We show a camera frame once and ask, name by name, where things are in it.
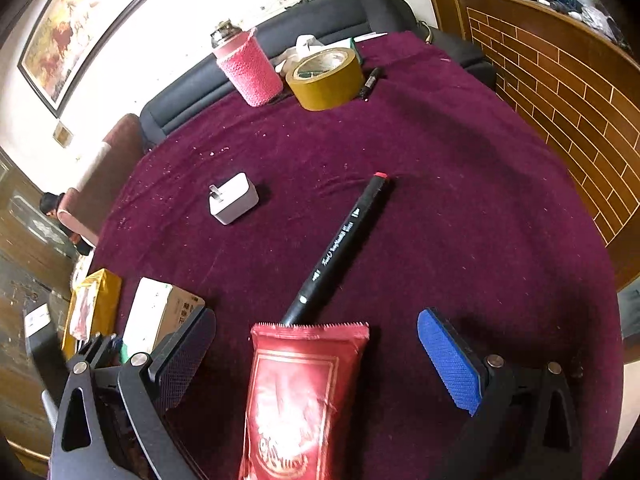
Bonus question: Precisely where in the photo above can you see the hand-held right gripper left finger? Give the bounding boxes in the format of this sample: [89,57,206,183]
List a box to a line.
[49,306,217,480]

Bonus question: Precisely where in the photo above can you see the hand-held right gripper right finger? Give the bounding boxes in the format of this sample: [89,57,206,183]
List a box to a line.
[416,307,585,480]

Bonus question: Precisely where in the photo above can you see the red foil packet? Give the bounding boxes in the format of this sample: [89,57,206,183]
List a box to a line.
[238,321,371,480]

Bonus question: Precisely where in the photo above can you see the white and green cardboard box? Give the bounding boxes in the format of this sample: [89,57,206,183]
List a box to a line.
[122,277,206,362]

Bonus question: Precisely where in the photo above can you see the yellow packet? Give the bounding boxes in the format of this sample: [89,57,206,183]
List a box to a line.
[62,268,123,361]

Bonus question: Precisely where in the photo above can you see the black object with white label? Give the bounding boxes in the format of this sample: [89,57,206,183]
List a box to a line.
[22,304,68,406]

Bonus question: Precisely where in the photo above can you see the white charger adapter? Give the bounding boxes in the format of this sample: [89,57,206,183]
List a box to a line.
[208,172,260,226]

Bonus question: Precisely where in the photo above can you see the black marker with red cap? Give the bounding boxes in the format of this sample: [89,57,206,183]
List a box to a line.
[279,172,392,326]

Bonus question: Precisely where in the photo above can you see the maroon tablecloth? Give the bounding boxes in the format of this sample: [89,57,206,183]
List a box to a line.
[75,30,627,480]

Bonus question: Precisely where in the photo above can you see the dark round object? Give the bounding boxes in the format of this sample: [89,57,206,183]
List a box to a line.
[39,191,69,219]

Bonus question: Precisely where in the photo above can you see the maroon chair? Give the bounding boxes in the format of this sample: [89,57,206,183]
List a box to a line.
[56,112,146,249]

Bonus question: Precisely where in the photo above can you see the bottle in pink knitted sleeve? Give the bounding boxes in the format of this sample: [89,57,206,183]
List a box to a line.
[210,19,285,109]

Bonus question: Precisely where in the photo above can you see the small black pen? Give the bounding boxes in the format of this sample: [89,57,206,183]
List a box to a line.
[358,66,386,102]

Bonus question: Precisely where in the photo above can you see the large brown tape roll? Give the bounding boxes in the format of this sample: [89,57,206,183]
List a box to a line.
[284,47,366,112]

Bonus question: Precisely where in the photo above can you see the wooden counter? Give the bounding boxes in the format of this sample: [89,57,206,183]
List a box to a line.
[417,0,640,292]

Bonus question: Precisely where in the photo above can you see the white gloves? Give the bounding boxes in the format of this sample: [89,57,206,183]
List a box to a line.
[273,34,329,74]

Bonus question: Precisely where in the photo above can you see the black leather sofa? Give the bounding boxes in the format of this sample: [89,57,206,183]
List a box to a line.
[139,0,497,149]

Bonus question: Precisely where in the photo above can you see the wall switch plate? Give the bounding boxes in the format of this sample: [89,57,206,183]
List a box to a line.
[52,120,75,149]

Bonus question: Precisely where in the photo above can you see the framed wall painting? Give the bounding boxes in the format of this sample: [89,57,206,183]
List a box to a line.
[17,0,197,119]

